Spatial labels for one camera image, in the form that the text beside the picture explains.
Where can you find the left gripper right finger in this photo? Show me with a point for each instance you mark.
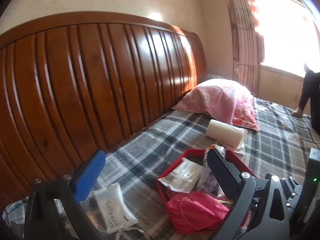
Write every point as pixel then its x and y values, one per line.
pixel 271 220

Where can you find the white wet wipes pack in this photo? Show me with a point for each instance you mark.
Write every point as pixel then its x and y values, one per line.
pixel 115 213

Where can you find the pink floral pillow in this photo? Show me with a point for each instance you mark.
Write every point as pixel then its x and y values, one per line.
pixel 224 100

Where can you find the white patterned tube package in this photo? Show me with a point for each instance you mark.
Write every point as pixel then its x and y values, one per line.
pixel 207 182

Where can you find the white barcode snack packet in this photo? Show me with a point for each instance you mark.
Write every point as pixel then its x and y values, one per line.
pixel 183 178

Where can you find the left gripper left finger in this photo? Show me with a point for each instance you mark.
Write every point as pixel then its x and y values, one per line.
pixel 42 220

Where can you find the wooden headboard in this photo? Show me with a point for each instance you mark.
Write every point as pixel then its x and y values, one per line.
pixel 76 82

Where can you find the person in black clothes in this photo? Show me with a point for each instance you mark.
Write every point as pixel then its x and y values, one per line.
pixel 310 91

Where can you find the grey plaid bed blanket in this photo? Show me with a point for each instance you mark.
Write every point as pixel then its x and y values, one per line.
pixel 280 147

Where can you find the window curtain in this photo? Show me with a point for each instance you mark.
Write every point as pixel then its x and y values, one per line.
pixel 247 43

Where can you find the pink cloth garment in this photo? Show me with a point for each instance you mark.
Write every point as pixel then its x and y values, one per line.
pixel 195 212

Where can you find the white tissue roll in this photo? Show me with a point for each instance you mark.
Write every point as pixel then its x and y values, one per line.
pixel 226 134

